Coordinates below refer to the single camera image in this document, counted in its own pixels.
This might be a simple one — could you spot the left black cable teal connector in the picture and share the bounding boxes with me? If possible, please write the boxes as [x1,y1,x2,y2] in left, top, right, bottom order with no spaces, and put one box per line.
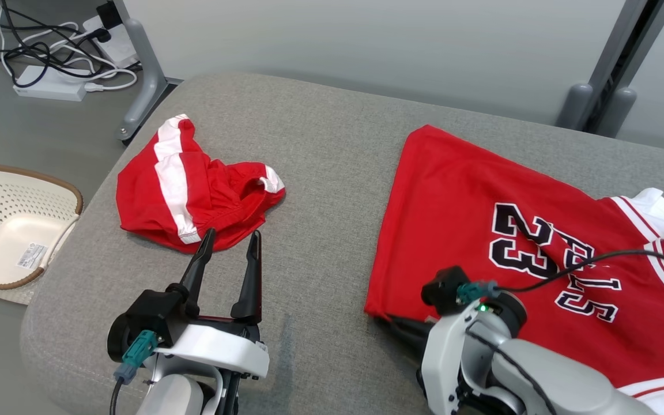
[110,330,160,415]

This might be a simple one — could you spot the grey metal desk leg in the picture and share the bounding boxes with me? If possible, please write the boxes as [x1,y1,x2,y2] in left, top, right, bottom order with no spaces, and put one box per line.
[110,0,180,142]

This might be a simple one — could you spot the right black cable teal connector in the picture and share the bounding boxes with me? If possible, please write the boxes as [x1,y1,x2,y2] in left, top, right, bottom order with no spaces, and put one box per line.
[456,249,664,306]

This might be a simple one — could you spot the red white-striped shorts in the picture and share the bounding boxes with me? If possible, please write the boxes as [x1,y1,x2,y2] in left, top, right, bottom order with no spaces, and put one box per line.
[116,114,286,254]

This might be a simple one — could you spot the grey partition post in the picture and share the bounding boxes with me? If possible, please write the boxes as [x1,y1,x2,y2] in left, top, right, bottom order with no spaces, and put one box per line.
[588,0,664,136]

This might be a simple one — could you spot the white basket label sticker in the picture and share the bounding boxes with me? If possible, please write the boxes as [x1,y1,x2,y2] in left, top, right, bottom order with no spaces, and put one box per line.
[16,242,49,270]

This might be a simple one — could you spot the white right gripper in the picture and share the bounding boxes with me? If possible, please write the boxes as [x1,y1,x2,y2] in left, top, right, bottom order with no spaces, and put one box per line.
[387,305,488,415]

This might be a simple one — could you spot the white cable with plug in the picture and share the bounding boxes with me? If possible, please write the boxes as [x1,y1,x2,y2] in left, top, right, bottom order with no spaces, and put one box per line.
[81,55,138,93]

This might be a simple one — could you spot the black cable teal connector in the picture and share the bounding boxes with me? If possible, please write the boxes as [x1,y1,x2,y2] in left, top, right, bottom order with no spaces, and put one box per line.
[110,330,160,415]
[456,249,664,306]

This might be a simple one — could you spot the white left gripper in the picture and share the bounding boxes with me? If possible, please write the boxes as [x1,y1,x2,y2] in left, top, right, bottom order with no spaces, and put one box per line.
[153,228,270,380]

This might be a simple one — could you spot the red basketball jersey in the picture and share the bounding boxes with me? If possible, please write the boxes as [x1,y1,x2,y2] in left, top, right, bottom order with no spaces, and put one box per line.
[365,124,664,415]

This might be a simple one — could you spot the grey rounded post foot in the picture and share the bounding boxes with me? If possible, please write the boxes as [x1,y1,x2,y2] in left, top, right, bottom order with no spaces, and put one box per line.
[594,86,638,138]
[557,84,595,130]

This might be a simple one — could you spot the cream perforated laundry basket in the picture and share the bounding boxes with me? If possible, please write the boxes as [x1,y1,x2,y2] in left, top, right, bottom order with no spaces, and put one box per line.
[0,165,84,305]

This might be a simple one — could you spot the white wall adapter block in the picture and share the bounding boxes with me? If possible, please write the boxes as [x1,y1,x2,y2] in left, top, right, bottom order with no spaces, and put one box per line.
[81,14,139,69]

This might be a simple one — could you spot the black cable with plug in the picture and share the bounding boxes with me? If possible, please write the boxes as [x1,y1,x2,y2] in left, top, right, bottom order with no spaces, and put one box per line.
[0,0,122,64]

